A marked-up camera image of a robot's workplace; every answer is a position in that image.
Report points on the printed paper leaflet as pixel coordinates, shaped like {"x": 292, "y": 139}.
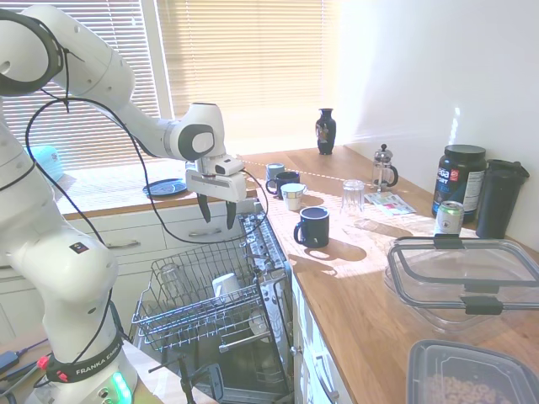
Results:
{"x": 389, "y": 203}

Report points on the teal baseball cap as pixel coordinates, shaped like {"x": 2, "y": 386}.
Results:
{"x": 46, "y": 160}

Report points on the black shaker bottle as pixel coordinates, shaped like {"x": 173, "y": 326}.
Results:
{"x": 499, "y": 198}

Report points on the clear container with black clips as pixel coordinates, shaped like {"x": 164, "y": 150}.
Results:
{"x": 463, "y": 269}

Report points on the clear glass tumbler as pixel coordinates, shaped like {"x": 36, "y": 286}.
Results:
{"x": 353, "y": 198}

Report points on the clear drinking glass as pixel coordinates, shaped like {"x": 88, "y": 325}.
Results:
{"x": 168, "y": 278}

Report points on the cream window blind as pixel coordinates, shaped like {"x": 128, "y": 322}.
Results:
{"x": 248, "y": 54}
{"x": 84, "y": 139}

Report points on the open dishwasher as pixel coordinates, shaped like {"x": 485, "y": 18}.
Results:
{"x": 265, "y": 252}

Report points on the white green drink can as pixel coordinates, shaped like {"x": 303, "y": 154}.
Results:
{"x": 448, "y": 219}

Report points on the light teal ribbed mug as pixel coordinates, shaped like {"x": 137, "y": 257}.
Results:
{"x": 274, "y": 170}

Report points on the glass french press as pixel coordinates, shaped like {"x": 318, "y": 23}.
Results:
{"x": 384, "y": 170}

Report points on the dark blue mug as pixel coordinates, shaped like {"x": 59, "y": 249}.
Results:
{"x": 283, "y": 181}
{"x": 313, "y": 229}

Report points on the dark blue floral vase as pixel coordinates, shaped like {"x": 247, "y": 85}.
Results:
{"x": 326, "y": 130}

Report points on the grey lidded cereal container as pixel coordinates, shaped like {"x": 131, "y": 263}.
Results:
{"x": 467, "y": 379}

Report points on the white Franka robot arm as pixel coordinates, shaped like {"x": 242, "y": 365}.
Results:
{"x": 84, "y": 76}

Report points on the white patterned mug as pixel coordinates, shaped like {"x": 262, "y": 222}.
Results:
{"x": 291, "y": 198}

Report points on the white bowl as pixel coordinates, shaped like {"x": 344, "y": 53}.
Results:
{"x": 257, "y": 325}

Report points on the dark blue round plate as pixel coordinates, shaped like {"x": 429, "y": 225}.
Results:
{"x": 164, "y": 187}

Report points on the metal cabinet knob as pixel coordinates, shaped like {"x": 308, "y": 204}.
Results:
{"x": 296, "y": 350}

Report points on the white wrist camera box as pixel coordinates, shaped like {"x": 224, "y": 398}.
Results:
{"x": 223, "y": 165}

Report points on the black protein powder tub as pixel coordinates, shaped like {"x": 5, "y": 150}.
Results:
{"x": 459, "y": 181}

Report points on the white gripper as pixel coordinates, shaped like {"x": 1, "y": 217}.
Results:
{"x": 219, "y": 187}

